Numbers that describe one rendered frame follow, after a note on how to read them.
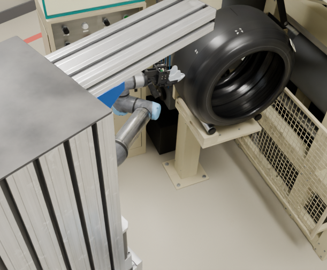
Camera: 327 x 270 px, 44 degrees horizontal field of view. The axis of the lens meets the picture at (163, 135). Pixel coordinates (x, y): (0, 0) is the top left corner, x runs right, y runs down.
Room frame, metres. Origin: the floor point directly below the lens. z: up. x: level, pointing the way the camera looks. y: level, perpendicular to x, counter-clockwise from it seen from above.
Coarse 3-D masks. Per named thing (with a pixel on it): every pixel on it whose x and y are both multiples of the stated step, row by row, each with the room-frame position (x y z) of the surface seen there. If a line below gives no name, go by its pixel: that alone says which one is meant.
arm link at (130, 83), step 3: (129, 78) 1.35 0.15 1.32; (132, 78) 1.35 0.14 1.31; (126, 81) 1.34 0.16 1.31; (129, 81) 1.34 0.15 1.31; (132, 81) 1.34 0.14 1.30; (126, 84) 1.33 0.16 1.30; (129, 84) 1.33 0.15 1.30; (132, 84) 1.34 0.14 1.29; (126, 87) 1.33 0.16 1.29; (129, 87) 1.33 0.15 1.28; (132, 87) 1.34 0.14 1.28; (126, 90) 1.33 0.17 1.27; (129, 90) 1.35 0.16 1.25; (123, 93) 1.32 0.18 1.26; (126, 93) 1.32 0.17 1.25
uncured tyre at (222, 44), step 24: (216, 24) 1.60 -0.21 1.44; (240, 24) 1.57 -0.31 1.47; (264, 24) 1.59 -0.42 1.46; (192, 48) 1.54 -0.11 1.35; (216, 48) 1.47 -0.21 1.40; (240, 48) 1.47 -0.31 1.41; (264, 48) 1.51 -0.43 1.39; (288, 48) 1.58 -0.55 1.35; (192, 72) 1.45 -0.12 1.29; (216, 72) 1.42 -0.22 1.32; (240, 72) 1.81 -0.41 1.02; (264, 72) 1.77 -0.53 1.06; (288, 72) 1.59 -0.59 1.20; (192, 96) 1.41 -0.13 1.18; (216, 96) 1.72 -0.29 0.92; (240, 96) 1.71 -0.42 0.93; (264, 96) 1.65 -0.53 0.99; (216, 120) 1.43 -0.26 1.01; (240, 120) 1.50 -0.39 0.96
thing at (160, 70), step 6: (156, 66) 1.43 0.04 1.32; (162, 66) 1.45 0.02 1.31; (144, 72) 1.41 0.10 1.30; (150, 72) 1.39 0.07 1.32; (156, 72) 1.41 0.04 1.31; (162, 72) 1.40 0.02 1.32; (168, 72) 1.41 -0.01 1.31; (150, 78) 1.40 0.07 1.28; (156, 78) 1.41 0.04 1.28; (162, 78) 1.41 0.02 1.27; (156, 84) 1.40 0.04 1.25
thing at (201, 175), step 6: (162, 162) 1.97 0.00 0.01; (168, 162) 1.97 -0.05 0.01; (198, 162) 1.99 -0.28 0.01; (168, 168) 1.92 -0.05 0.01; (174, 168) 1.92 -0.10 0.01; (198, 168) 1.93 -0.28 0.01; (168, 174) 1.86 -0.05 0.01; (174, 174) 1.86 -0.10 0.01; (198, 174) 1.87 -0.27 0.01; (204, 174) 1.88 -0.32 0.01; (174, 180) 1.81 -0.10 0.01; (180, 180) 1.81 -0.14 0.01; (186, 180) 1.81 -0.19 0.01; (192, 180) 1.82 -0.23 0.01; (198, 180) 1.82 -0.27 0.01; (204, 180) 1.82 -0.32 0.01; (174, 186) 1.75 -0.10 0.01; (180, 186) 1.75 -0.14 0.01; (186, 186) 1.76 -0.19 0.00
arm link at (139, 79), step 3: (141, 72) 1.39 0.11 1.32; (135, 75) 1.37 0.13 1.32; (138, 75) 1.37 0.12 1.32; (141, 75) 1.38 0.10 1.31; (135, 78) 1.36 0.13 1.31; (138, 78) 1.36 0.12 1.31; (141, 78) 1.37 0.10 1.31; (144, 78) 1.38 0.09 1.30; (135, 81) 1.41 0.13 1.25; (138, 81) 1.35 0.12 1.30; (141, 81) 1.36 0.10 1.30; (144, 81) 1.37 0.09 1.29; (135, 84) 1.40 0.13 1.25; (138, 84) 1.35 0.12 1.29; (141, 84) 1.36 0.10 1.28; (144, 84) 1.37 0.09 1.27; (135, 87) 1.35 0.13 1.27; (138, 87) 1.35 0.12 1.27; (141, 87) 1.36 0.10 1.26
